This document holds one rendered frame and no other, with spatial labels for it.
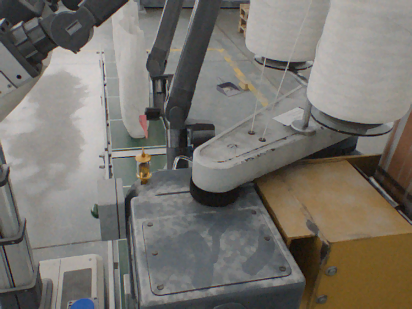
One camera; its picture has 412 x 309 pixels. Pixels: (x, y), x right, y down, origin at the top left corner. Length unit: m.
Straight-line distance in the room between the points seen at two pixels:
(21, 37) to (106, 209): 0.44
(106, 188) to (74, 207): 2.09
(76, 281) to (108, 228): 1.29
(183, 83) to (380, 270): 0.57
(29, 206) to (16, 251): 1.24
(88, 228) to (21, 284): 0.91
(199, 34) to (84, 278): 1.40
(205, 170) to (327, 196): 0.24
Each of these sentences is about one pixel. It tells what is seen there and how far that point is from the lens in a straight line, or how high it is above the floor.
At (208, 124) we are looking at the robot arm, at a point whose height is 1.31.
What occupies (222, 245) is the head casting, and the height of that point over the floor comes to 1.34.
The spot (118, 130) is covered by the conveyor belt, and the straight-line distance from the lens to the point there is 2.88.
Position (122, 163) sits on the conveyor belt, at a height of 0.38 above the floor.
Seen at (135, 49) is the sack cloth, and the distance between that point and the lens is 2.51.
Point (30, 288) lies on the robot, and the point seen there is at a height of 0.44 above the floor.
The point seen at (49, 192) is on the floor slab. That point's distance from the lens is 3.00.
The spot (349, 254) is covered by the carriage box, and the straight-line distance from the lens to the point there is 0.70.
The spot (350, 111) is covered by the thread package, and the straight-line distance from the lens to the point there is 0.57.
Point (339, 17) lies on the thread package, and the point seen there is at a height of 1.66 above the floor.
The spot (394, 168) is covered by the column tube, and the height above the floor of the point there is 1.37.
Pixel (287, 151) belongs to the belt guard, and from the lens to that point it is 0.74.
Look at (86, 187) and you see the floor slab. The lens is 2.99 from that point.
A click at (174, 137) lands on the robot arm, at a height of 1.28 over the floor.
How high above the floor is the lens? 1.77
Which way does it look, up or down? 32 degrees down
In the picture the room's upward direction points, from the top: 4 degrees clockwise
